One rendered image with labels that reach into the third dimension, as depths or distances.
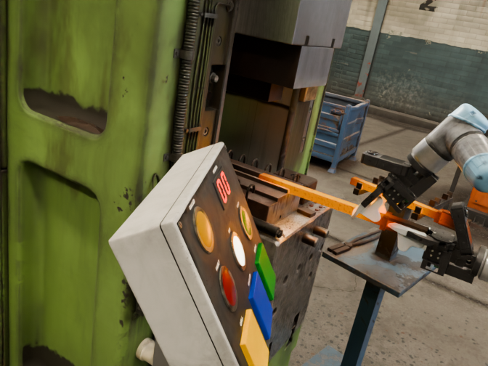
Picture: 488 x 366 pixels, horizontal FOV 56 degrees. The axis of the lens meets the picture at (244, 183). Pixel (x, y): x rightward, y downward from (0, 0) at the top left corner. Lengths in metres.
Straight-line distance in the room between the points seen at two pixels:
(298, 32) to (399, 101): 7.92
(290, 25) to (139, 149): 0.40
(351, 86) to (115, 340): 8.36
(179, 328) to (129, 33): 0.56
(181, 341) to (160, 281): 0.08
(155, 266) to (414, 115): 8.43
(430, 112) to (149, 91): 8.05
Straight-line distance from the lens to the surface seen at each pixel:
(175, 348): 0.57
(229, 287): 0.59
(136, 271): 0.53
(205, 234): 0.55
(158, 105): 0.90
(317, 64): 1.16
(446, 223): 1.53
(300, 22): 1.02
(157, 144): 0.93
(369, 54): 9.05
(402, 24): 8.93
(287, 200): 1.24
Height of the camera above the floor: 1.42
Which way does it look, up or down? 20 degrees down
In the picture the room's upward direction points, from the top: 10 degrees clockwise
